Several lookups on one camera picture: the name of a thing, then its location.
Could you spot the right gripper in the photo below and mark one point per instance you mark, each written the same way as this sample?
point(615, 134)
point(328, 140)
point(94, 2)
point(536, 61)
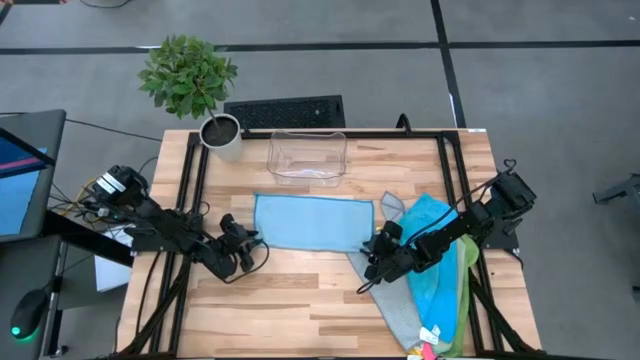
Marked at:
point(392, 255)

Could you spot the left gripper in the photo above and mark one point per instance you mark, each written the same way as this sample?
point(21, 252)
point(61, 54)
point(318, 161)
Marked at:
point(235, 250)

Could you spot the light blue teal-edged towel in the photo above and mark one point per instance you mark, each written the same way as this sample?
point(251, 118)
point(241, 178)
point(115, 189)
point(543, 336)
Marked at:
point(310, 222)

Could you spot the grey waffle microfiber towel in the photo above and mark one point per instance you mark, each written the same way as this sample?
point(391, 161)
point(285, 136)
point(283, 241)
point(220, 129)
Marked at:
point(395, 310)

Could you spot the bright blue microfiber towel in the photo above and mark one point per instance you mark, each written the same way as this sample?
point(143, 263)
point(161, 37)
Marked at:
point(440, 305)

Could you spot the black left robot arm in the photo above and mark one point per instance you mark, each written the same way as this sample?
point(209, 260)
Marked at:
point(160, 230)

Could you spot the lime green microfiber towel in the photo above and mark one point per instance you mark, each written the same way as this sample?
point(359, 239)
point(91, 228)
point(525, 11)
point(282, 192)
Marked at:
point(472, 260)

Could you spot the pink microfiber towel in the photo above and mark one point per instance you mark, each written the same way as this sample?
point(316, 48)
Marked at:
point(429, 352)

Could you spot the clear plastic bin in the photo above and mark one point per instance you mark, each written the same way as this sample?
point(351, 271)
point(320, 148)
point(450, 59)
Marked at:
point(305, 165)

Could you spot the black mesh computer case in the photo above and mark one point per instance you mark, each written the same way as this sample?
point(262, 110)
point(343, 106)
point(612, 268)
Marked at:
point(285, 112)

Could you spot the white paper sheet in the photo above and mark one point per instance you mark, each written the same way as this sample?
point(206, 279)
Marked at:
point(110, 275)

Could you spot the green plant in white pot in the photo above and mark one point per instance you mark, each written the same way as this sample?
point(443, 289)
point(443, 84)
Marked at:
point(185, 75)

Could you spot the black computer mouse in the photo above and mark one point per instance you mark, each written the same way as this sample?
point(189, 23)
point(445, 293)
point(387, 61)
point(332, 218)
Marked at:
point(30, 312)

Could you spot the dark monitor with blue screen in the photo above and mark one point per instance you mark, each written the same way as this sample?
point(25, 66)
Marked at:
point(20, 200)

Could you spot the black side desk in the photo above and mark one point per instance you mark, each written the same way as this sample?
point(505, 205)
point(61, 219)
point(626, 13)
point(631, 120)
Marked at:
point(15, 265)

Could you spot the grey metal stand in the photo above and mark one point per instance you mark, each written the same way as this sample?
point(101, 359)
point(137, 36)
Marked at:
point(625, 192)

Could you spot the black aluminium table frame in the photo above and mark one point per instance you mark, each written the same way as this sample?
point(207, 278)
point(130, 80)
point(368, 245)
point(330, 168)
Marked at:
point(380, 135)

